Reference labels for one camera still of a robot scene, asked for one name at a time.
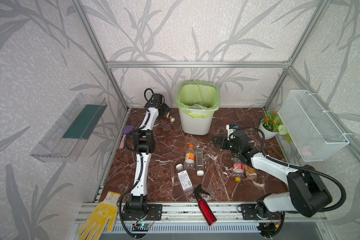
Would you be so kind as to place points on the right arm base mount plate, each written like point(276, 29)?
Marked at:
point(257, 212)

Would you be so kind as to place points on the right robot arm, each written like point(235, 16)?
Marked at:
point(307, 193)

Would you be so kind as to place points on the white label flat bottle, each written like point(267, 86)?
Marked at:
point(184, 178)

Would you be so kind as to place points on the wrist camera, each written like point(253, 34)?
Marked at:
point(230, 129)
point(157, 99)

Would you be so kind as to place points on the potted plant in white pot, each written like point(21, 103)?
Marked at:
point(272, 125)

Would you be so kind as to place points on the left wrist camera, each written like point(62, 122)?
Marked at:
point(157, 99)

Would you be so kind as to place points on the brown coffee bottle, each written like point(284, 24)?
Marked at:
point(170, 117)

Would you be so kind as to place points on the red label crushed bottle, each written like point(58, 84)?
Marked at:
point(238, 170)

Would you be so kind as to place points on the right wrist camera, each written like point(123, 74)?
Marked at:
point(230, 129)

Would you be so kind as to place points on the clear acrylic wall shelf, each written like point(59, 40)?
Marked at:
point(66, 139)

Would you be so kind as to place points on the red spray bottle black trigger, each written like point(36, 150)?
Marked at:
point(203, 205)

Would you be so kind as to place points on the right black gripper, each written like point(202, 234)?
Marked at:
point(223, 142)

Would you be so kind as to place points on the white waste bin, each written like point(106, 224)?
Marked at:
point(195, 126)

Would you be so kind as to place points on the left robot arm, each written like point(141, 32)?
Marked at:
point(144, 146)

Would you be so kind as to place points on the brown bottle near right arm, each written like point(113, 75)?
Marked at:
point(251, 173)

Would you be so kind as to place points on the clear square bottle white cap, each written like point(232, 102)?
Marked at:
point(200, 168)

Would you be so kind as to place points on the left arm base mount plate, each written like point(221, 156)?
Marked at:
point(152, 212)

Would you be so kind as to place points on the right wiring bundle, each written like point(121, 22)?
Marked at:
point(268, 229)

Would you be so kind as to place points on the orange cap clear bottle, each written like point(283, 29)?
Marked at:
point(189, 163)

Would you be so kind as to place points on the yellow work glove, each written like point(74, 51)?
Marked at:
point(103, 215)

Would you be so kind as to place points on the green bin liner bag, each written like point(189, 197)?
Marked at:
point(198, 99)

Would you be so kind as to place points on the purple pink silicone spatula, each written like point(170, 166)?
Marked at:
point(127, 129)

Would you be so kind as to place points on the white wire mesh basket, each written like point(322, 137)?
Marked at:
point(314, 133)

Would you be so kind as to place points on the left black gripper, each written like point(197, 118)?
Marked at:
point(164, 112)

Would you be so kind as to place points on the green circuit board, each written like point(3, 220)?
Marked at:
point(142, 227)

